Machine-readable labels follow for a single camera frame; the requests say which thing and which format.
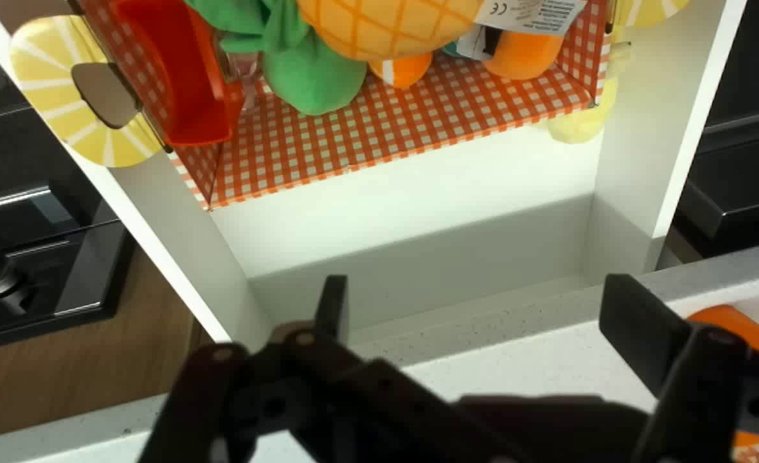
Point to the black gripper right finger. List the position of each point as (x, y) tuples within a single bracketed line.
[(644, 331)]

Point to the green pear plush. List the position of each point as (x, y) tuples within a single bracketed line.
[(317, 80)]

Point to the yellow citrus slice toy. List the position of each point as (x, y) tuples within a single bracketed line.
[(45, 77)]

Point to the black oven knob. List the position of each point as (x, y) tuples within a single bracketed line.
[(1, 284)]

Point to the pale yellow banana plush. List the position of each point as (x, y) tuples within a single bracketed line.
[(579, 125)]

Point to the yellow pineapple plush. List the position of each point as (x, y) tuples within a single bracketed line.
[(378, 27)]

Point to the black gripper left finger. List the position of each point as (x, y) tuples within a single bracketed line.
[(330, 304)]

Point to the orange fruit plush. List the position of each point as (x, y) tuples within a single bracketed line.
[(523, 56), (401, 72)]

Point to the red fries holder toy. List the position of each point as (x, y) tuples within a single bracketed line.
[(187, 77)]

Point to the black built-in oven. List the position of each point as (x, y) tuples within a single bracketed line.
[(19, 215)]

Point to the orange checkered basket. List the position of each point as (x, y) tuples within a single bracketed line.
[(378, 138)]

